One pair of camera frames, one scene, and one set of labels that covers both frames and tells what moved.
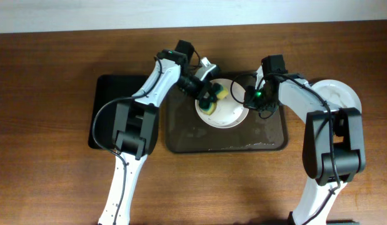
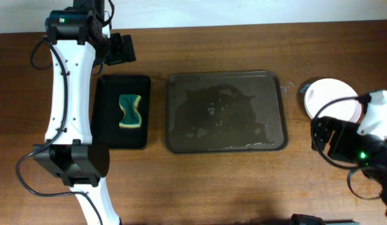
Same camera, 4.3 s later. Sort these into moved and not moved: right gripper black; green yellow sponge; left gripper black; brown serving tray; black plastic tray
Moved: green yellow sponge; right gripper black; left gripper black
Not moved: brown serving tray; black plastic tray
